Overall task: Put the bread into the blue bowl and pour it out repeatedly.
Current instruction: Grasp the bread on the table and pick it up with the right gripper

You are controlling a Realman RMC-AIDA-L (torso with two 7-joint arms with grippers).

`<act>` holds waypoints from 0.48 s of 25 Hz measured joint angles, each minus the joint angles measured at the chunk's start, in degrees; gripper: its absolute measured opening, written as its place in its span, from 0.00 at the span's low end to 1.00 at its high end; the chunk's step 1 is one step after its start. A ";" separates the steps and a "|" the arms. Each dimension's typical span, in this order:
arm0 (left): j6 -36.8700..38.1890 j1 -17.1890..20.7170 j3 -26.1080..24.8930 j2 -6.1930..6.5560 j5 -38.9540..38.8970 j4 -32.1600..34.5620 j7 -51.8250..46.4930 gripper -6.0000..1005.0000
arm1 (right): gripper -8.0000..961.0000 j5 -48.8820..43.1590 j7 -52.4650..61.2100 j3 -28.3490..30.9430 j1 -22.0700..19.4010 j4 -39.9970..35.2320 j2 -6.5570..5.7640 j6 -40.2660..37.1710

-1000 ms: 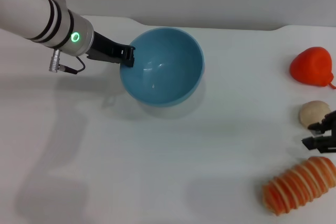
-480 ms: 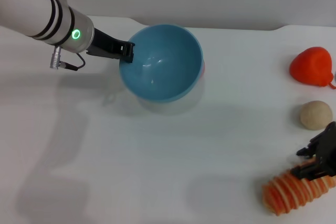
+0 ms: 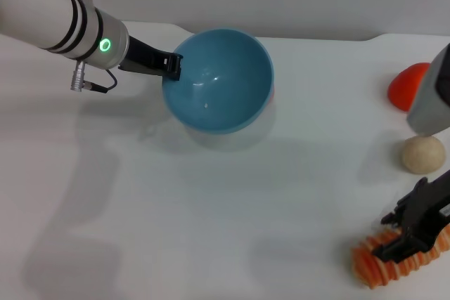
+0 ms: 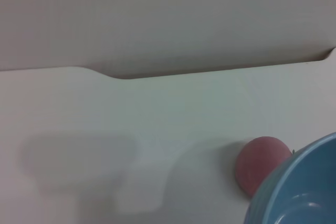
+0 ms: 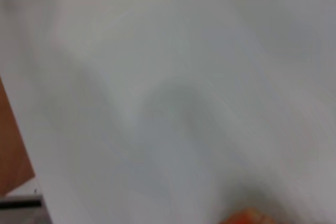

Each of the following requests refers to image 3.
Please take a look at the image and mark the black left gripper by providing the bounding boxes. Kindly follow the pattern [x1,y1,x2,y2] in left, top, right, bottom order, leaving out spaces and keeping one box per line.
[117,35,184,82]

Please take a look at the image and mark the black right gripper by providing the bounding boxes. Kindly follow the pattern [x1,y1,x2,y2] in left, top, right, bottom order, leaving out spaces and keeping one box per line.
[371,169,450,264]

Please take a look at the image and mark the orange striped toy bread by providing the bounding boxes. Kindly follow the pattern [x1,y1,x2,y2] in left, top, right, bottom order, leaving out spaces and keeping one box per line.
[351,226,450,290]

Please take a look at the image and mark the blue bowl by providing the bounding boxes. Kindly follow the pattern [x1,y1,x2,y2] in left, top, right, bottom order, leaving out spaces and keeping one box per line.
[161,28,275,135]

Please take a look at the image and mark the beige toy potato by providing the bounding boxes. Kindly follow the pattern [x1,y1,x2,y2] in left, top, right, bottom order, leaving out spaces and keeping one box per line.
[401,135,446,174]

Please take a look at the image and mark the red toy strawberry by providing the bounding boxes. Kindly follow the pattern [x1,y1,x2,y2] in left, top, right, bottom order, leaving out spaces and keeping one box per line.
[387,62,432,113]

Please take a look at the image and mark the left arm cable with connector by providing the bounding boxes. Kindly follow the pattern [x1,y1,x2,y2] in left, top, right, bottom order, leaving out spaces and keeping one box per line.
[69,60,118,94]

